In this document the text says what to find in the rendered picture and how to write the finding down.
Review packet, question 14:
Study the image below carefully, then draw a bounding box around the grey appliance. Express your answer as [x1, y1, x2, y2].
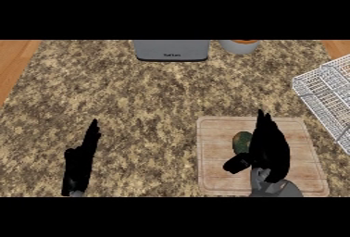
[133, 40, 212, 62]

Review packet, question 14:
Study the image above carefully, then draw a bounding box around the pale wooden cutting board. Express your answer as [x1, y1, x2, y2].
[195, 116, 331, 197]

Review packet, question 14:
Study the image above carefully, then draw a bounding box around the white wire tiered basket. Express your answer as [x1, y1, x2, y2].
[291, 54, 350, 156]

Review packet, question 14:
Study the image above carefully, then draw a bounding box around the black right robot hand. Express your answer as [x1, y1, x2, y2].
[222, 108, 291, 183]

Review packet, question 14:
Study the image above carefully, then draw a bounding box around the grey pot with orange contents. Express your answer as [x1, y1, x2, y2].
[218, 40, 262, 56]

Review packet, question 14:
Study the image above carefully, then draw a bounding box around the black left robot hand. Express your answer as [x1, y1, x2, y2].
[61, 118, 102, 197]

